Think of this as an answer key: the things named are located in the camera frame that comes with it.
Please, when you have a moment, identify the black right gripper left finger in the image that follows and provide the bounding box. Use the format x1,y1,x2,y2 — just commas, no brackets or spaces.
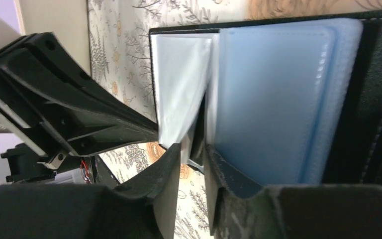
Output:
0,144,181,239

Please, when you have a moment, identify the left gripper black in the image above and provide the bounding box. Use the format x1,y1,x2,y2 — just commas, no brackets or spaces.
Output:
0,32,158,184

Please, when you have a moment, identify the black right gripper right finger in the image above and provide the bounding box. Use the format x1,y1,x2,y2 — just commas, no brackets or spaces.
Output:
204,145,382,239

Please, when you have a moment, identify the cream plastic oblong tray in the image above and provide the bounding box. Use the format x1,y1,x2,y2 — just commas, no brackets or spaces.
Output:
0,0,91,75

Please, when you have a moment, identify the floral patterned table mat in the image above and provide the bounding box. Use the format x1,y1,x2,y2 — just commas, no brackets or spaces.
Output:
88,0,382,239

